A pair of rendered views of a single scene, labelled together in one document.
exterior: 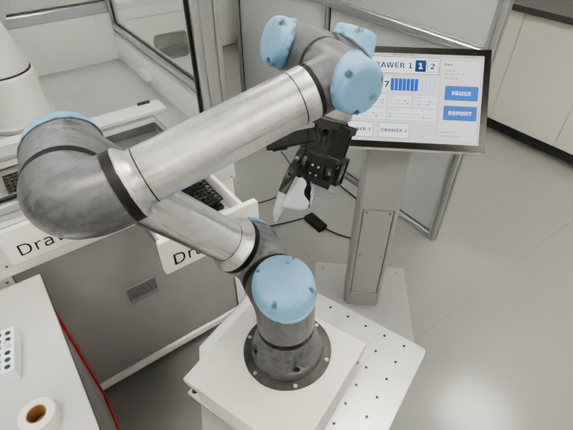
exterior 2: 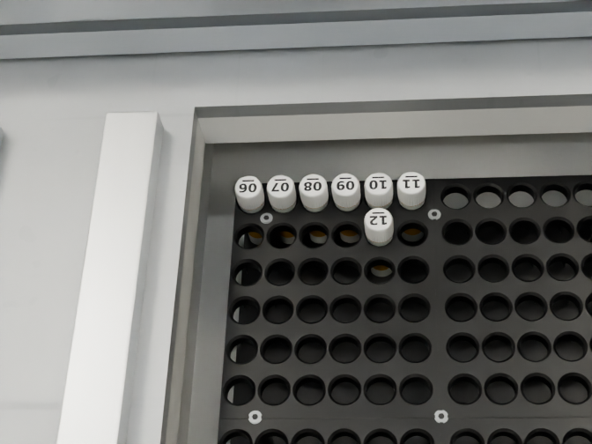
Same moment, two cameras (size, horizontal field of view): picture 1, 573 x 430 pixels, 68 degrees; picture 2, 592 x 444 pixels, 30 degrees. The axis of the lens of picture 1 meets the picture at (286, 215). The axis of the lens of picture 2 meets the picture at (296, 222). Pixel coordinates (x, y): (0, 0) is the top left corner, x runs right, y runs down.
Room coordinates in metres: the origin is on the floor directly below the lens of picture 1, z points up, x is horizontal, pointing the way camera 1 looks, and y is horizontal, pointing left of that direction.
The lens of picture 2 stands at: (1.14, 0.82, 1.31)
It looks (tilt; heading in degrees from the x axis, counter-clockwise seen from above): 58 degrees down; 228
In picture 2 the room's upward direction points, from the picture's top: 11 degrees counter-clockwise
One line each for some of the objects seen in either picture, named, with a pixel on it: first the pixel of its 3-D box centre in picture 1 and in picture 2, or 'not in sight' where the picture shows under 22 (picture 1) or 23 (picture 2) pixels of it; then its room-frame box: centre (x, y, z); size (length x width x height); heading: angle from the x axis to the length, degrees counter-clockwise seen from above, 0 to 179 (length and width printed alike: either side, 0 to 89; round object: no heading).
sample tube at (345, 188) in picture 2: not in sight; (348, 211); (0.95, 0.64, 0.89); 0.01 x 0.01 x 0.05
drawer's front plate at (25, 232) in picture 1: (61, 227); not in sight; (0.85, 0.61, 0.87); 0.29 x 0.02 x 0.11; 126
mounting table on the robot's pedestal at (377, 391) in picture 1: (295, 384); not in sight; (0.49, -0.02, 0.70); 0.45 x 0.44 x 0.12; 56
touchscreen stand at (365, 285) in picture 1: (374, 229); not in sight; (1.22, -0.35, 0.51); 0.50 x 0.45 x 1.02; 174
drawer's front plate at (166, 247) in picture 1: (211, 235); not in sight; (0.82, 0.20, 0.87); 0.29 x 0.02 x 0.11; 126
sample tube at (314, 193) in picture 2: not in sight; (317, 212); (0.96, 0.63, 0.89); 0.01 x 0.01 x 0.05
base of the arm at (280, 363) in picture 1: (286, 335); not in sight; (0.50, 0.00, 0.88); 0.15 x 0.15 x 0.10
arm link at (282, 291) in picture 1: (283, 297); not in sight; (0.51, 0.01, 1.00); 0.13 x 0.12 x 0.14; 26
